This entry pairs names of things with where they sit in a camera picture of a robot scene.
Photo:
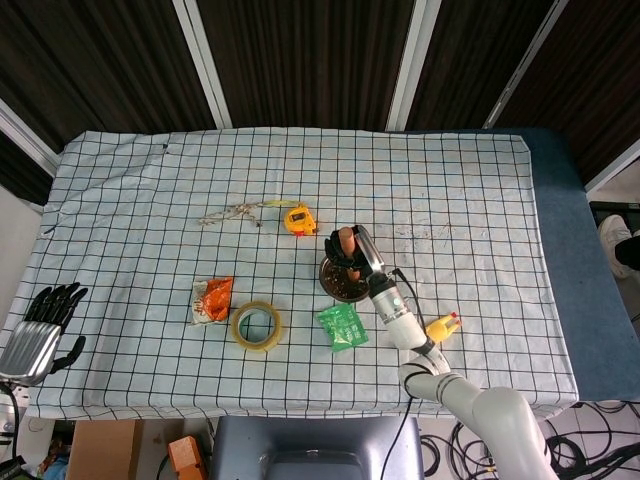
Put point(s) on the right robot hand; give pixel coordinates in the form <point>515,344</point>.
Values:
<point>367,255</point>

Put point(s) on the white shoe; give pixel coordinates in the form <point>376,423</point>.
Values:
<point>610,240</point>

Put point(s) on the orange box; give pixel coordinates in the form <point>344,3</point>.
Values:
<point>185,457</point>

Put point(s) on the green tea sachet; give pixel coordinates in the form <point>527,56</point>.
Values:
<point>345,327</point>

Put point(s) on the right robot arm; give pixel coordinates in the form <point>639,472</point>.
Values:
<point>405,325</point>

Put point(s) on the brown cardboard box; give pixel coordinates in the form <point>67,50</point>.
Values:
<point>102,450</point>

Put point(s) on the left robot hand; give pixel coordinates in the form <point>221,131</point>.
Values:
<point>30,350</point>

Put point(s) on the yellow tape measure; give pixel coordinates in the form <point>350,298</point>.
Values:
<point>297,219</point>

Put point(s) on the yellow rubber chicken toy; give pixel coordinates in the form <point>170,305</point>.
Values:
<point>440,327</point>

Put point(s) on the white checkered tablecloth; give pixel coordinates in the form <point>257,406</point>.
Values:
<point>150,200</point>

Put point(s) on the orange white snack packet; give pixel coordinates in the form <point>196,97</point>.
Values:
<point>215,300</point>

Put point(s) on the person leg dark trousers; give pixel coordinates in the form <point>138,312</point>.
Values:
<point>629,247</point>

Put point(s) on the steel bowl with seeds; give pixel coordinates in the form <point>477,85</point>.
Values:
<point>340,290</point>

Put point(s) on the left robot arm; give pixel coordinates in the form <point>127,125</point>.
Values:
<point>7,415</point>

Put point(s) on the blue table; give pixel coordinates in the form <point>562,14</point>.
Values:
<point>575,250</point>

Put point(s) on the clear packing tape roll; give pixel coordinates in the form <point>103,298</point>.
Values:
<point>275,340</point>

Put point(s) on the wooden rod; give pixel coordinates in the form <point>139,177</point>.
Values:
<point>346,240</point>

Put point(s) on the white partition frame post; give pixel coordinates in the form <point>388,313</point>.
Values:
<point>525,60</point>
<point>200,60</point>
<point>412,65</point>
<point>615,172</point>
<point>25,135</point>

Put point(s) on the grey robot torso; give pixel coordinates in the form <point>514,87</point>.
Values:
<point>300,440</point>

